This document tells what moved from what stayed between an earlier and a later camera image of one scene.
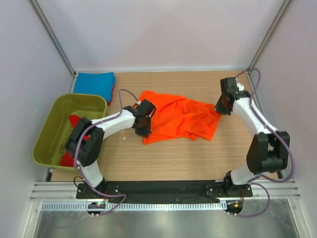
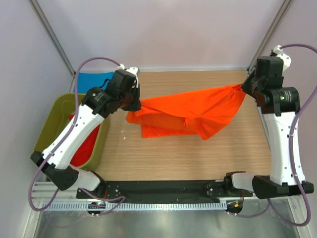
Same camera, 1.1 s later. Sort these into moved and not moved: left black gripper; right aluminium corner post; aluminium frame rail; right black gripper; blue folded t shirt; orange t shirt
Moved: right black gripper; orange t shirt; left black gripper
Not moved: right aluminium corner post; blue folded t shirt; aluminium frame rail
